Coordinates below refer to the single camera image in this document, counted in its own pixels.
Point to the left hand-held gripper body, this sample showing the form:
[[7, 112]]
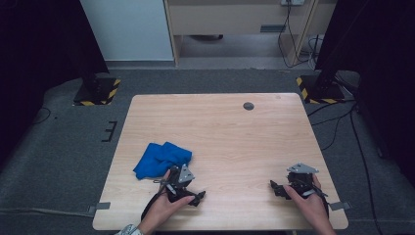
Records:
[[181, 187]]

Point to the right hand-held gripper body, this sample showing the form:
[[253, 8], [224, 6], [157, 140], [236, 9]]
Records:
[[301, 181]]

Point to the blue cloth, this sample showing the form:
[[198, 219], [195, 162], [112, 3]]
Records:
[[160, 158]]

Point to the person's right hand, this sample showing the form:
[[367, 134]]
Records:
[[311, 205]]

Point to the person's left hand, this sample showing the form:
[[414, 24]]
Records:
[[160, 210]]

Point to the grey tape strip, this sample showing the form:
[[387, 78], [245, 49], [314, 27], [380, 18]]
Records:
[[340, 206], [102, 206]]

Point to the round grey table grommet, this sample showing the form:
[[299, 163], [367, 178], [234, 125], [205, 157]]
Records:
[[248, 106]]

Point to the black stand with striped base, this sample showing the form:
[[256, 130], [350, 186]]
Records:
[[321, 89], [96, 91]]

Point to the dark curtain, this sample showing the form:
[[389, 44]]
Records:
[[381, 65], [42, 49]]

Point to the white panel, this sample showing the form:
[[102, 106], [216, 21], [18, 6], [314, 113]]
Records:
[[127, 29]]

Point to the light wooden desk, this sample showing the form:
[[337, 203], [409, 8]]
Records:
[[221, 19]]

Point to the white power strip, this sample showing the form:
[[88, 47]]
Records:
[[293, 2]]

